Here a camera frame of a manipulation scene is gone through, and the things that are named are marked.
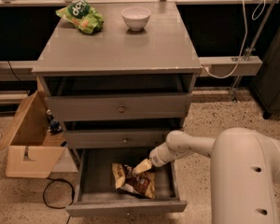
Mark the small dark blue object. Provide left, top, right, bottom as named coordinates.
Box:
left=46, top=109, right=63, bottom=133

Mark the grey top drawer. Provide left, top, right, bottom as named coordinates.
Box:
left=46, top=93, right=190, bottom=121

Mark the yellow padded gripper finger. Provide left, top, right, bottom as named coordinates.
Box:
left=133, top=159, right=152, bottom=175

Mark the white bowl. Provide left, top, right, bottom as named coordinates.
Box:
left=121, top=7, right=151, bottom=31

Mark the metal pole stand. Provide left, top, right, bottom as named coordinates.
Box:
left=226, top=0, right=277, bottom=103

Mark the white hanging cable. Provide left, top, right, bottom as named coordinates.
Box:
left=203, top=0, right=279, bottom=80

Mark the grey drawer cabinet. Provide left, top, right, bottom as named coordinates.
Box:
left=32, top=2, right=203, bottom=166

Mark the black floor cable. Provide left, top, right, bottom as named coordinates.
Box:
left=42, top=177, right=76, bottom=224

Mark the green chip bag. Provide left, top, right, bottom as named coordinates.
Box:
left=55, top=0, right=104, bottom=35

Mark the cardboard box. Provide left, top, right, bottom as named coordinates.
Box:
left=0, top=91, right=67, bottom=179

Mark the dark grey cabinet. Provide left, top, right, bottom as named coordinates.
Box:
left=251, top=26, right=280, bottom=119

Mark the brown chip bag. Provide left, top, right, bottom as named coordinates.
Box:
left=112, top=163, right=156, bottom=199

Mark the grey drawer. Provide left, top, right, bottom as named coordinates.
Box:
left=66, top=147, right=187, bottom=217
left=46, top=93, right=190, bottom=121
left=64, top=129, right=171, bottom=148

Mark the grey wall shelf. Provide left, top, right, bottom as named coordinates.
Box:
left=199, top=56, right=262, bottom=78

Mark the grey middle drawer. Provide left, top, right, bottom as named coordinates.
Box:
left=64, top=129, right=171, bottom=148

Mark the grey bottom drawer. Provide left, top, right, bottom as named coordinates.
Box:
left=66, top=147, right=187, bottom=217

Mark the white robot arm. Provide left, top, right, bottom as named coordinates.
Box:
left=135, top=128, right=280, bottom=224

